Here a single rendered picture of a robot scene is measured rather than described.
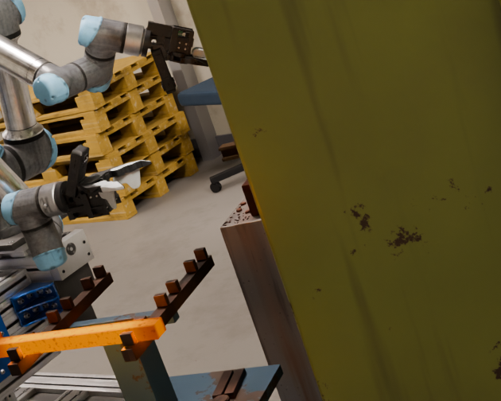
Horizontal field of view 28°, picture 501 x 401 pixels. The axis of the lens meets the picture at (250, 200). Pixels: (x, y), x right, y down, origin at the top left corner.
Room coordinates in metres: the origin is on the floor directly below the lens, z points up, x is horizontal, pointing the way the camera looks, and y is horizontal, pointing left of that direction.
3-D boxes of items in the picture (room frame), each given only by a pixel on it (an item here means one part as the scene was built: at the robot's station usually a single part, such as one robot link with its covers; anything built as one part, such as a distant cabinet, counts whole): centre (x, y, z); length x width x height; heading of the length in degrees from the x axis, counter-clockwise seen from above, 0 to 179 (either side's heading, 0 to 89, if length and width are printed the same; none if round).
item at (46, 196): (2.18, 0.41, 0.98); 0.08 x 0.05 x 0.08; 156
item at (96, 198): (2.15, 0.34, 0.97); 0.12 x 0.08 x 0.09; 66
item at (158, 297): (1.54, 0.27, 0.94); 0.23 x 0.06 x 0.02; 64
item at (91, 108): (5.95, 0.85, 0.38); 1.12 x 0.74 x 0.77; 51
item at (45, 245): (2.24, 0.48, 0.88); 0.11 x 0.08 x 0.11; 4
